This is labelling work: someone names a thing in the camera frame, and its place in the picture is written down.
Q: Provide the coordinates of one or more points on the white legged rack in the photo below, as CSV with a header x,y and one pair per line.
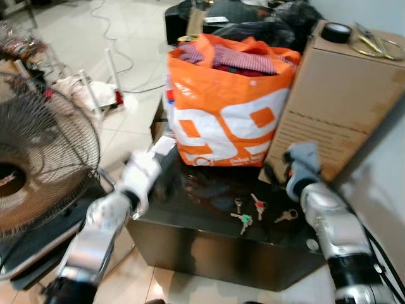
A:
x,y
114,73

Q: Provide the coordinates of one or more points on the black glossy low table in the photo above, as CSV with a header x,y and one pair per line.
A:
x,y
209,247

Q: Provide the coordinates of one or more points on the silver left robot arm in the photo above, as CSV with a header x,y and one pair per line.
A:
x,y
95,231

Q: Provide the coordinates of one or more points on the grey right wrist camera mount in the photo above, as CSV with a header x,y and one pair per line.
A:
x,y
302,166

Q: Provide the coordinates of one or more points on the white plastic wrapper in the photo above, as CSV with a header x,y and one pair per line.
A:
x,y
163,145

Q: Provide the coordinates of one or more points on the black tape roll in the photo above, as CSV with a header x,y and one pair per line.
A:
x,y
337,33

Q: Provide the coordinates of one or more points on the small silver key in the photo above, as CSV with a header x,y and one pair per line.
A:
x,y
238,204

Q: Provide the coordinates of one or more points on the tall brown cardboard box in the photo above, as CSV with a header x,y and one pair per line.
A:
x,y
342,107

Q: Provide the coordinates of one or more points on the key with green cap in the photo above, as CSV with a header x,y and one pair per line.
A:
x,y
244,219

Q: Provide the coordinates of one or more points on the brass silver key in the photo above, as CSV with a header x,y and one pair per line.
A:
x,y
288,216

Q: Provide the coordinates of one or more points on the red striped cloth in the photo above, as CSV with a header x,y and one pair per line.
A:
x,y
243,58

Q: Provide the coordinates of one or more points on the orange white shopping bag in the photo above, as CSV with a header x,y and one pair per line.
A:
x,y
221,120

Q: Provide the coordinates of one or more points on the key with red cap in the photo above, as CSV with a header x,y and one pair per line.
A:
x,y
259,205

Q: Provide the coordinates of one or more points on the black plastic bag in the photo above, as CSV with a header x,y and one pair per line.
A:
x,y
278,22

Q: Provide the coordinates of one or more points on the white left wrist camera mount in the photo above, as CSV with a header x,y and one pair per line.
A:
x,y
140,174

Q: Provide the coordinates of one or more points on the pale pink cloth pile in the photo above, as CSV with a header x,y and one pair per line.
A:
x,y
79,92

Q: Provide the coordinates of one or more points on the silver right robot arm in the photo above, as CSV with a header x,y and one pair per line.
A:
x,y
335,228

